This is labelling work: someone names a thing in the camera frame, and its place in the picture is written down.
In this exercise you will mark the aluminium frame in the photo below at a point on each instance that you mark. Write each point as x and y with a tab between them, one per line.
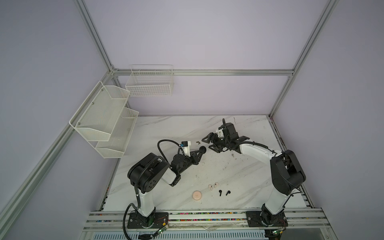
19	201

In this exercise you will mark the lower white mesh shelf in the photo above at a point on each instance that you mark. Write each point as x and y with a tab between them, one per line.
116	146

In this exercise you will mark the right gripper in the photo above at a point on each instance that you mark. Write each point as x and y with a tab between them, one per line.
209	136

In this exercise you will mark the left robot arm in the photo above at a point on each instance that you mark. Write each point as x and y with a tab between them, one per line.
147	173

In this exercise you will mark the white wire basket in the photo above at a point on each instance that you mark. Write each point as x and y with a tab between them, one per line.
151	80

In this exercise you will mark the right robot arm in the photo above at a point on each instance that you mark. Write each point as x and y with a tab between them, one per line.
286	172

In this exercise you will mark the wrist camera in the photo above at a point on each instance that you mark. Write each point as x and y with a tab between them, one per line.
221	132
185	148

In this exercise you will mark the upper white mesh shelf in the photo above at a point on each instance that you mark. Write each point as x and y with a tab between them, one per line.
97	117

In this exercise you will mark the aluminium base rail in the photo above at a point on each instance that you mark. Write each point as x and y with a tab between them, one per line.
307	224

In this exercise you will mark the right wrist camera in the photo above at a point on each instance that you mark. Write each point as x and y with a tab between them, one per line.
221	132

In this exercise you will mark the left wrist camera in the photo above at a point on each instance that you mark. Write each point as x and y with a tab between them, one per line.
185	148

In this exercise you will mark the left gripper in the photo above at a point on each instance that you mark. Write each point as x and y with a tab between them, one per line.
195	158

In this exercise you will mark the white mesh shelf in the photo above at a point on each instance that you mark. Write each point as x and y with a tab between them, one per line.
97	117
116	146

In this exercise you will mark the black earbud charging case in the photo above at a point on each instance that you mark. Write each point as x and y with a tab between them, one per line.
202	149

